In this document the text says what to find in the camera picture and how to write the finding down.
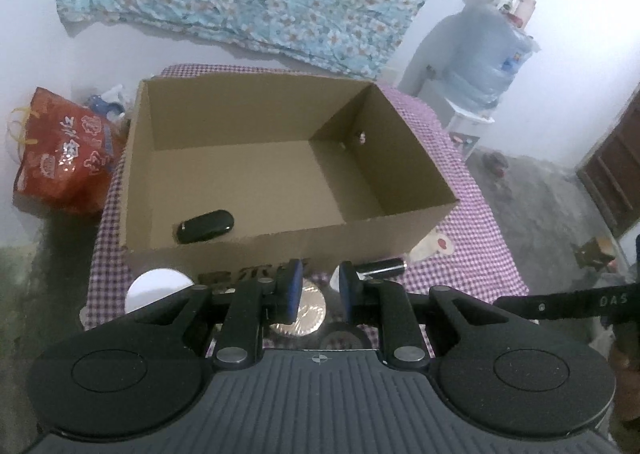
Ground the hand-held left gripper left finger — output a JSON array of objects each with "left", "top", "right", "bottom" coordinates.
[{"left": 117, "top": 259, "right": 304, "bottom": 370}]

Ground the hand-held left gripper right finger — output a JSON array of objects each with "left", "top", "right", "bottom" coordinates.
[{"left": 339, "top": 261, "right": 523, "bottom": 371}]

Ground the black jar with gold lid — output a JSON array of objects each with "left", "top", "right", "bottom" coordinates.
[{"left": 270, "top": 284, "right": 328, "bottom": 337}]

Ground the black cylinder tube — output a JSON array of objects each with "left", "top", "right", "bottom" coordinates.
[{"left": 357, "top": 258, "right": 406, "bottom": 281}]

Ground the black tape roll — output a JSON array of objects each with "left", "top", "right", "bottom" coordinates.
[{"left": 320, "top": 324, "right": 373, "bottom": 350}]

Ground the black key fob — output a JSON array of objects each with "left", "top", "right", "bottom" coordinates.
[{"left": 176, "top": 210, "right": 235, "bottom": 245}]

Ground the brown cardboard box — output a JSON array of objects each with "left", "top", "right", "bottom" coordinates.
[{"left": 116, "top": 72, "right": 461, "bottom": 297}]

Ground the white pill bottle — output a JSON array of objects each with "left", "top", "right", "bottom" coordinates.
[{"left": 126, "top": 268, "right": 193, "bottom": 315}]

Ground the small cardboard box on floor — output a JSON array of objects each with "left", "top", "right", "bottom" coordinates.
[{"left": 572, "top": 236, "right": 619, "bottom": 271}]

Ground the purple checkered tablecloth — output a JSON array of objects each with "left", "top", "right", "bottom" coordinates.
[{"left": 80, "top": 64, "right": 531, "bottom": 351}]

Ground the brown wooden door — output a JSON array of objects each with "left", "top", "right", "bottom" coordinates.
[{"left": 575, "top": 88, "right": 640, "bottom": 241}]

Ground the dark red shoe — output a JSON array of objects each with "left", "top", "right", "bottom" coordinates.
[{"left": 480, "top": 151, "right": 511, "bottom": 178}]

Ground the white water dispenser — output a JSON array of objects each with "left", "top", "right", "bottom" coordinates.
[{"left": 417, "top": 66, "right": 496, "bottom": 159}]

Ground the blue water jug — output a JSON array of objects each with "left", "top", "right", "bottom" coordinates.
[{"left": 445, "top": 0, "right": 542, "bottom": 110}]

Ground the pink cup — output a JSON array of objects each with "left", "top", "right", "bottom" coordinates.
[{"left": 515, "top": 0, "right": 537, "bottom": 27}]

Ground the red gift bag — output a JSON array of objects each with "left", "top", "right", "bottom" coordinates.
[{"left": 6, "top": 86, "right": 128, "bottom": 217}]

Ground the blue plastic item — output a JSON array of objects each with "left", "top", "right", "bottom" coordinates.
[{"left": 86, "top": 84, "right": 132, "bottom": 125}]

